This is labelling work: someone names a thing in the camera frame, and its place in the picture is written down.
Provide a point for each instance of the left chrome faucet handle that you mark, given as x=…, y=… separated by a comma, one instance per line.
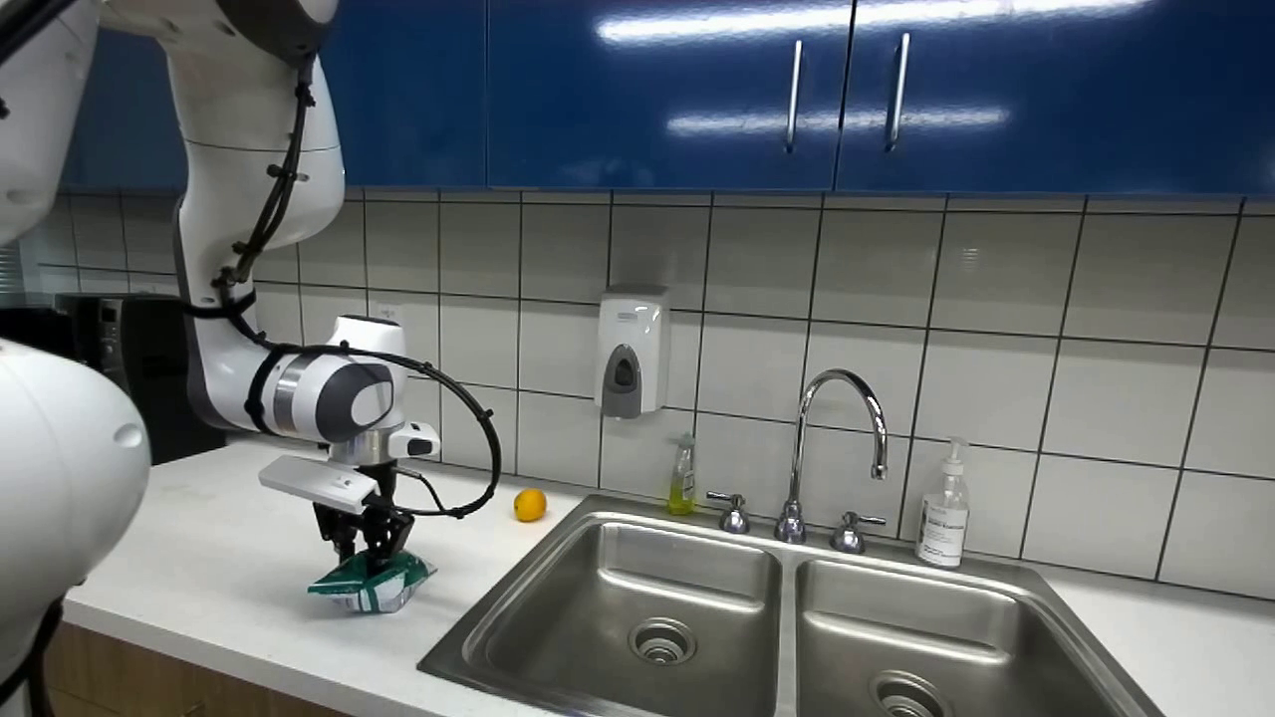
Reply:
x=732, y=510

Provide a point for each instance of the yellow lemon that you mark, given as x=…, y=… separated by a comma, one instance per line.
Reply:
x=532, y=504

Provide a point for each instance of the chrome faucet handle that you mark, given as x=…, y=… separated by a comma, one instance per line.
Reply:
x=732, y=510
x=851, y=533

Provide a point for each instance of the stainless steel double sink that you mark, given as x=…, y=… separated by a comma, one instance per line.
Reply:
x=629, y=613

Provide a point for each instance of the chrome gooseneck faucet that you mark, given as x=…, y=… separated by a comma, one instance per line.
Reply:
x=826, y=461

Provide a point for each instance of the black coffee machine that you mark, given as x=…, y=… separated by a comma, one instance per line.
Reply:
x=138, y=339

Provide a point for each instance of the right chrome faucet handle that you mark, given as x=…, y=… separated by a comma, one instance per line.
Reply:
x=851, y=533

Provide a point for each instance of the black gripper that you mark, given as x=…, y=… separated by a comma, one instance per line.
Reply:
x=382, y=522

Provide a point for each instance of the green dish soap bottle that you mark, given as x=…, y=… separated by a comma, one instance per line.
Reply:
x=684, y=480

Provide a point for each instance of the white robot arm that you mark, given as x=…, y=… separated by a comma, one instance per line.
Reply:
x=265, y=170

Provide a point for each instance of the blue upper cabinet doors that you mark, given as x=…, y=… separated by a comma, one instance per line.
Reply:
x=851, y=97

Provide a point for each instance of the clear hand sanitizer bottle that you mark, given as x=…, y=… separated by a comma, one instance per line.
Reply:
x=947, y=514

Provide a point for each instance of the white wall soap dispenser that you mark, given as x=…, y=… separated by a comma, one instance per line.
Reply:
x=629, y=358

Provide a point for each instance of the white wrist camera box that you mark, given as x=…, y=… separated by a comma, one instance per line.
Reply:
x=321, y=484

